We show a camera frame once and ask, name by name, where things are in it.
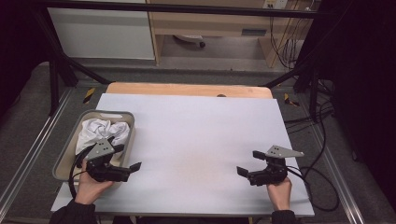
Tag white table mat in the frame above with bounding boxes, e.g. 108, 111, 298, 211
50, 92, 316, 218

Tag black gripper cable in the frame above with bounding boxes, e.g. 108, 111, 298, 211
285, 165, 341, 214
67, 144, 98, 201

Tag light wooden desk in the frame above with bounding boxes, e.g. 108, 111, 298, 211
145, 0, 316, 68

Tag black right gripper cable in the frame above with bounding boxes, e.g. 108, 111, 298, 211
285, 165, 341, 214

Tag hanging black cables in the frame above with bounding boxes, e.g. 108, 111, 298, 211
268, 8, 313, 70

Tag person's right hand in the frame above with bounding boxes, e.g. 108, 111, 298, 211
266, 175, 293, 213

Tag black floor cables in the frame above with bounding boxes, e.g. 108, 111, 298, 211
283, 78, 336, 175

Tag yellow black tape strip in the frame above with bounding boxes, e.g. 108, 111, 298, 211
81, 87, 96, 105
282, 91, 301, 107

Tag aluminium floor rail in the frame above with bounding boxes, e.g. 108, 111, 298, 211
310, 123, 366, 224
0, 88, 75, 213

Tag white cabinet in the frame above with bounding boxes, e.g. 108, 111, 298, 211
47, 7, 156, 61

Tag white power strip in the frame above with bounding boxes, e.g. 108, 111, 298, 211
262, 0, 290, 10

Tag black metal stand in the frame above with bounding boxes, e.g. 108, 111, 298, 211
31, 8, 114, 117
263, 60, 322, 123

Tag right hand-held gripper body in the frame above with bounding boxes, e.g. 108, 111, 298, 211
247, 145, 305, 188

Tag chair base with caster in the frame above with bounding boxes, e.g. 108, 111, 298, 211
172, 34, 207, 49

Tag black curtain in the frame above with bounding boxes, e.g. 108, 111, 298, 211
0, 0, 52, 117
317, 0, 396, 204

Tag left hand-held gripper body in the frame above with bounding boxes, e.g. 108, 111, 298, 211
83, 137, 132, 184

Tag white cloth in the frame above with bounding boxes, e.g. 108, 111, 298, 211
75, 118, 132, 157

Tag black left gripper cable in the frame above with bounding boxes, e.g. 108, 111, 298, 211
67, 144, 98, 201

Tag wooden table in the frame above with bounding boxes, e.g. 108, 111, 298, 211
105, 81, 275, 100

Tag person's left hand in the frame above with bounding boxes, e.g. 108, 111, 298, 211
74, 168, 115, 206

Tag black metal crossbar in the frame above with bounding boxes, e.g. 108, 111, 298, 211
36, 0, 325, 20

